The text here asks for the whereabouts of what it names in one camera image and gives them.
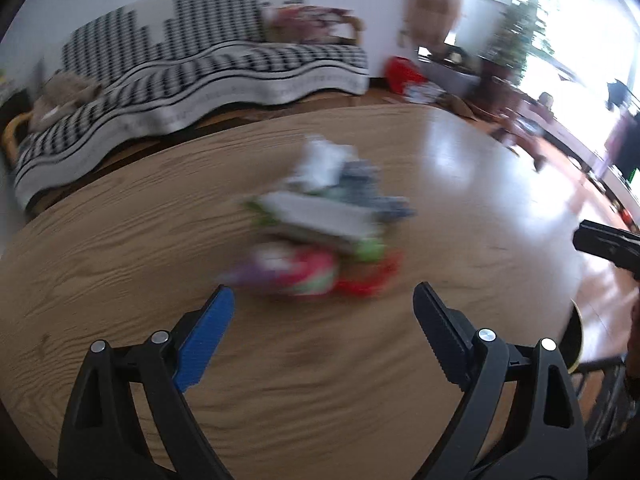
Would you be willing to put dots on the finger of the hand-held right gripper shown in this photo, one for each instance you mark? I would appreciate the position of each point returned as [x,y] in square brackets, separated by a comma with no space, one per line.
[610,245]

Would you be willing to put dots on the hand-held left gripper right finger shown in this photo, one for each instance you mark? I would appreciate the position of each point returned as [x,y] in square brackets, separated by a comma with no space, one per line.
[442,332]

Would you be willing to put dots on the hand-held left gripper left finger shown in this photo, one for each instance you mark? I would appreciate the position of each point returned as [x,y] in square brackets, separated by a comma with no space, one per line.
[207,340]

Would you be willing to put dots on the pink white packet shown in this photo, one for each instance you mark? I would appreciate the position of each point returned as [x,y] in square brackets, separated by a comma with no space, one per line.
[290,270]

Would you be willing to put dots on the green white torn wrapper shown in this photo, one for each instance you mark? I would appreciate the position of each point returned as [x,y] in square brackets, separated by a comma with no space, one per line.
[367,249]

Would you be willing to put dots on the blue white paper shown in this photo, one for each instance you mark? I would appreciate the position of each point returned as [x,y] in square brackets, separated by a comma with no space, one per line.
[372,190]

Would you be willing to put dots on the white wipes packet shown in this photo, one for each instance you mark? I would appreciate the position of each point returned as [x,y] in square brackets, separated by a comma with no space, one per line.
[320,215]

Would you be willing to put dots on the white plastic bag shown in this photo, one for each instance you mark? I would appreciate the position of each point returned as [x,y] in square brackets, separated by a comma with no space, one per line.
[322,162]

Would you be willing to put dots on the black round bin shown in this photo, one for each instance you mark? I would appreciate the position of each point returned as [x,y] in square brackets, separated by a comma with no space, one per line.
[576,335]

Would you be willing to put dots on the black television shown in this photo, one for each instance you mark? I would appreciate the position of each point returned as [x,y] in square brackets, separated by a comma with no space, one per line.
[627,147]

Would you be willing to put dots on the pink toy rocking horse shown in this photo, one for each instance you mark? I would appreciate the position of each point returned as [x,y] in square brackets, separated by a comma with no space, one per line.
[520,135]

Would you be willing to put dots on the black metal chair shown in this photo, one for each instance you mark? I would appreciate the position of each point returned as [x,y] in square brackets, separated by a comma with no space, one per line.
[607,405]

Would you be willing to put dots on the potted green plant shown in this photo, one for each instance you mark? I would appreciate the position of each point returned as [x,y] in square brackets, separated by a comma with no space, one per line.
[517,35]

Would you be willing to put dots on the scattered floor papers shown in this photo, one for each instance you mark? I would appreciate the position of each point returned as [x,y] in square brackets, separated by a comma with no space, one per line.
[422,92]

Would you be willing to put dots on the red bag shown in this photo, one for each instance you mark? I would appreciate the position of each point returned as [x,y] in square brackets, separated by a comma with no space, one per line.
[400,72]

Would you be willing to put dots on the black white striped blanket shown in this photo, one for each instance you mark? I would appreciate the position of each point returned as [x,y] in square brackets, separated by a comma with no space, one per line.
[200,70]

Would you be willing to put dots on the beige checked curtain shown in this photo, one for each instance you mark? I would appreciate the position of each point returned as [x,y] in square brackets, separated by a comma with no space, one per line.
[432,0]

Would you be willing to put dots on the pink cartoon pillow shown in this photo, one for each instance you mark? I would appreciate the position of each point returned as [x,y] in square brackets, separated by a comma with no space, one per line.
[305,22]

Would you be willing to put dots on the wooden frame sofa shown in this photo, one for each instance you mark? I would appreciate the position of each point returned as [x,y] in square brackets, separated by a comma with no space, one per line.
[11,132]

